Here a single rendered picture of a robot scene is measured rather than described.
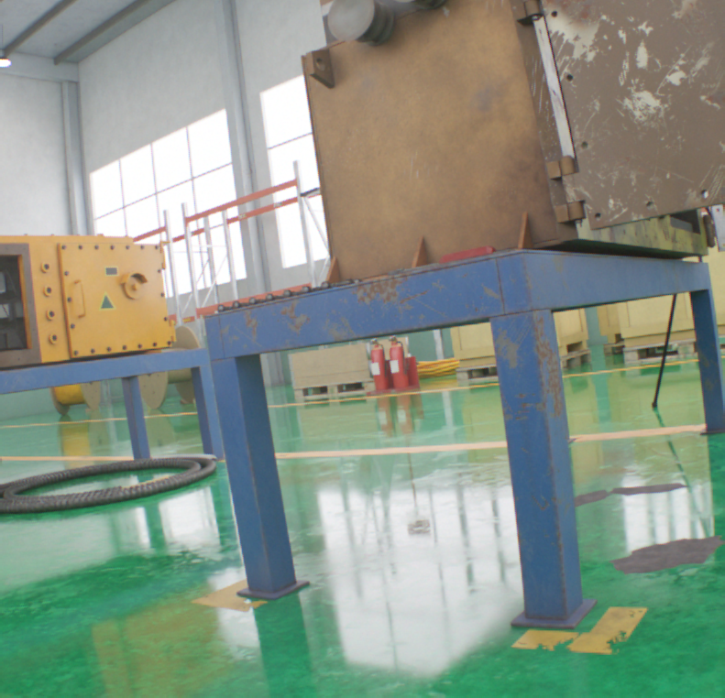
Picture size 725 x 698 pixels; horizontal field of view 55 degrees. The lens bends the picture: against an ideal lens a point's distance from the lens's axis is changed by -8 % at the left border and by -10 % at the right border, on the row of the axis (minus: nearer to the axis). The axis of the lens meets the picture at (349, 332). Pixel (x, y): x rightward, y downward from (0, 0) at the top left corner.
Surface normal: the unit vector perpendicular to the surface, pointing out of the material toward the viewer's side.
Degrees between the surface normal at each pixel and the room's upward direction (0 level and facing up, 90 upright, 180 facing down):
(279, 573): 90
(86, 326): 90
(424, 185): 90
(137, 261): 90
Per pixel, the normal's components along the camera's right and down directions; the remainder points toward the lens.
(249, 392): 0.79, -0.13
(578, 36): -0.67, 0.08
